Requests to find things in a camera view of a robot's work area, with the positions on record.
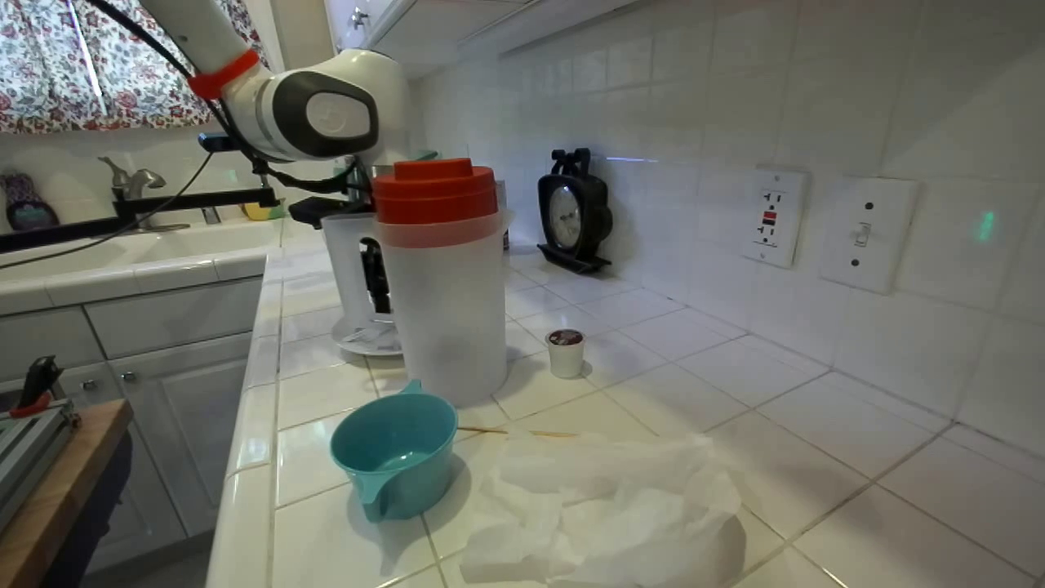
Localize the white power outlet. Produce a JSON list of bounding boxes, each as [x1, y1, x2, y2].
[[749, 169, 808, 267]]

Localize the blue plastic bowl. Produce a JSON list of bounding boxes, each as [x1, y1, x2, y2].
[[331, 381, 458, 524]]

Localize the clear pitcher with red lid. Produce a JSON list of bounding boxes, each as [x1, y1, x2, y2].
[[375, 157, 505, 404]]

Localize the chrome kitchen faucet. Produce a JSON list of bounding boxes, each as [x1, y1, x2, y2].
[[103, 157, 173, 232]]

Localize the white light switch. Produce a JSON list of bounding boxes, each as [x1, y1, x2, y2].
[[824, 181, 916, 296]]

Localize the small white coffee pod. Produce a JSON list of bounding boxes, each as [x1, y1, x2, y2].
[[545, 326, 588, 381]]

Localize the white cabinet drawers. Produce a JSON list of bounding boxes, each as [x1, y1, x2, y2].
[[0, 277, 262, 573]]

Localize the black rail bar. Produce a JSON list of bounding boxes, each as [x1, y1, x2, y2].
[[0, 186, 278, 252]]

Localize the floral window curtain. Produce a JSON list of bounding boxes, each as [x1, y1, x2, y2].
[[0, 0, 264, 137]]

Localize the wooden cart top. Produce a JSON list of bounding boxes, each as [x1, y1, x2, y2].
[[0, 403, 133, 588]]

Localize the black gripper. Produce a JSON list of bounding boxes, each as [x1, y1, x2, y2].
[[288, 192, 396, 329]]

